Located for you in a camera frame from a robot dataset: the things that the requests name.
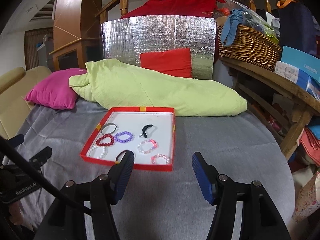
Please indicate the red cushion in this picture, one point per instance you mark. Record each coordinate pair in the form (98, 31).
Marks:
(175, 62)

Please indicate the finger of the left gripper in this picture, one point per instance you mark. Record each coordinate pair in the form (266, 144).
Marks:
(41, 157)
(16, 141)

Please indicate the silver metal bangle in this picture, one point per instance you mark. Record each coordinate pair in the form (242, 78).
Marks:
(108, 128)

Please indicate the wicker basket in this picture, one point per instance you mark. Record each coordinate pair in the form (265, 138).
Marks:
(251, 46)

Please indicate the beige sofa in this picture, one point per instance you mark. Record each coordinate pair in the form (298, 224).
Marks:
(15, 85)

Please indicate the red gift box lid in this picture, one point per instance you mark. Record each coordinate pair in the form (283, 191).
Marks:
(149, 132)

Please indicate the light green long pillow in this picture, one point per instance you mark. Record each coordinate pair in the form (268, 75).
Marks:
(112, 83)

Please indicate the silver foil insulation panel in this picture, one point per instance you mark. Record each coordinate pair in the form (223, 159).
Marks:
(126, 38)

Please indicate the wooden shelf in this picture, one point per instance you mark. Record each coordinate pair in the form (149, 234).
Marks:
(304, 108)

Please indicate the dark navy bag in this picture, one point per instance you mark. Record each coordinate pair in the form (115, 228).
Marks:
(297, 28)

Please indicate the dark red wide bangle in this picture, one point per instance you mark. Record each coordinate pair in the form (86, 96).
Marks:
(120, 156)

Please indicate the wooden cabinet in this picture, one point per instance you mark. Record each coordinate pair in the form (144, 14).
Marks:
(76, 33)

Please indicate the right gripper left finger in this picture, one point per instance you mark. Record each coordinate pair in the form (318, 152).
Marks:
(119, 176)

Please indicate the blue cloth in basket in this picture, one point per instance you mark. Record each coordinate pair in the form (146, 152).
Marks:
(228, 33)

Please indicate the blue fashion box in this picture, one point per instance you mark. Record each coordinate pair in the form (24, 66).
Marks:
(308, 66)

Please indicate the red cloth on headboard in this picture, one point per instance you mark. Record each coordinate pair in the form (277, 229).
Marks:
(198, 8)

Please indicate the white patterned box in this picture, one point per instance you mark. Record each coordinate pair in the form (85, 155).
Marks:
(287, 71)

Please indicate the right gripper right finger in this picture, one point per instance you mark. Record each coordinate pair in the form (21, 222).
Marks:
(206, 176)

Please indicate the magenta pillow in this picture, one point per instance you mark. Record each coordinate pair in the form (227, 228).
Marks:
(54, 91)

